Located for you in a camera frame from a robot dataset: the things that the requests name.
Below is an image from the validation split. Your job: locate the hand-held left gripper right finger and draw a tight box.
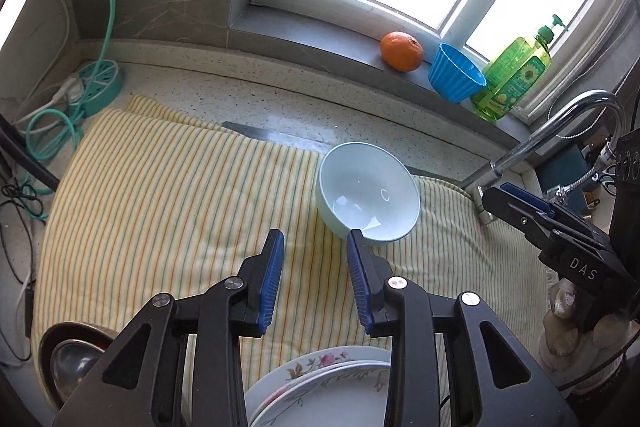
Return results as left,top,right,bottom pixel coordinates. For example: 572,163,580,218
346,229,583,427

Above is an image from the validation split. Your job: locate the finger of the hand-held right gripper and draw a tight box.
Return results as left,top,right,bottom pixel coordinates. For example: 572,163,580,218
482,186,556,253
501,183,601,233

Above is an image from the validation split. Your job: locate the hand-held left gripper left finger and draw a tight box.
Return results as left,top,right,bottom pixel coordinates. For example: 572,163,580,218
52,229,286,427

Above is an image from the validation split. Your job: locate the large pink floral plate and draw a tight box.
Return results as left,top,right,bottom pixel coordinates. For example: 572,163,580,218
245,346,392,427

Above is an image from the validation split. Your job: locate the light blue bowl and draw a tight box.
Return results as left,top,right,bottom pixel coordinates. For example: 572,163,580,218
316,142,421,244

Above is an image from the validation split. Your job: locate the small red flower plate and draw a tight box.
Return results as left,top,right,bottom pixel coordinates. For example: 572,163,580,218
252,359,391,427

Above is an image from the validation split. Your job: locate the white grey-leaf plate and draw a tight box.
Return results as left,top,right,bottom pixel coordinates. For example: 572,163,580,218
250,369,391,427

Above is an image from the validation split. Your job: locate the red steel bowl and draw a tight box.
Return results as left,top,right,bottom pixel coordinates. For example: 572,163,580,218
47,329,113,408

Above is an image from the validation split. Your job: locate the large steel bowl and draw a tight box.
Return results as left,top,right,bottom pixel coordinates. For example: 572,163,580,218
39,322,121,413

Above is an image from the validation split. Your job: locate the person's right hand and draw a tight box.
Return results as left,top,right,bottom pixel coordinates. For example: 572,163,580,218
537,279,640,395

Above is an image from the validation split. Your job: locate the flexible faucet sprayer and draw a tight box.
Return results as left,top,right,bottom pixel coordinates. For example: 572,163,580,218
545,142,616,208

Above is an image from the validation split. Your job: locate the chrome faucet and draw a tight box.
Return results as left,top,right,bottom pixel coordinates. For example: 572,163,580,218
460,90,628,225

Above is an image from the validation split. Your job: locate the striped yellow cloth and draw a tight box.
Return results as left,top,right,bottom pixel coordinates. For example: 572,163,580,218
31,96,553,408

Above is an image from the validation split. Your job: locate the green dish soap bottle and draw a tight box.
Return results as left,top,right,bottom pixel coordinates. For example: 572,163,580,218
472,14,571,124

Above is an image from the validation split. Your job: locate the blue ribbed cup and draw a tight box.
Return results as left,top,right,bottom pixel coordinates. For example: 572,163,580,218
427,43,488,104

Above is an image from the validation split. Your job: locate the orange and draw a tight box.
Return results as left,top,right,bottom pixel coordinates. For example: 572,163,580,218
380,31,425,72

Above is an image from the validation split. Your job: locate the green power strip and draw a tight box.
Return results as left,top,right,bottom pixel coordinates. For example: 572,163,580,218
77,61,123,118

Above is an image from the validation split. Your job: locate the black tripod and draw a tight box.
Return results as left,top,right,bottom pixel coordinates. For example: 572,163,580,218
0,112,61,190

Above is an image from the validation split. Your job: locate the black cable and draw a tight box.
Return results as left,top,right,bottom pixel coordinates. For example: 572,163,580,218
0,177,48,338

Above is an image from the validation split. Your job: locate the white power plug cable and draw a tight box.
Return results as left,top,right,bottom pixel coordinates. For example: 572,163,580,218
15,0,86,122

